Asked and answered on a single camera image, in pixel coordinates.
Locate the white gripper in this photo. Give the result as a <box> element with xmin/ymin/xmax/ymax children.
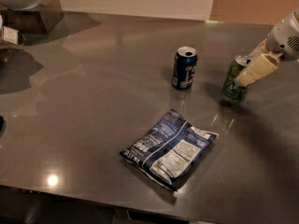
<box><xmin>235</xmin><ymin>8</ymin><xmax>299</xmax><ymax>87</ymax></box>

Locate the green soda can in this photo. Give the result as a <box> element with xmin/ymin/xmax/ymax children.
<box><xmin>221</xmin><ymin>55</ymin><xmax>251</xmax><ymax>104</ymax></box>

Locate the blue soda can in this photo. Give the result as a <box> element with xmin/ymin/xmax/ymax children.
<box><xmin>172</xmin><ymin>46</ymin><xmax>198</xmax><ymax>91</ymax></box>

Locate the blue chip bag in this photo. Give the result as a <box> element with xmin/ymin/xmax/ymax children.
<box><xmin>120</xmin><ymin>109</ymin><xmax>218</xmax><ymax>191</ymax></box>

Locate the small white card box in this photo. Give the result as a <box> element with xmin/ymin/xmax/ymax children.
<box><xmin>2</xmin><ymin>26</ymin><xmax>21</xmax><ymax>45</ymax></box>

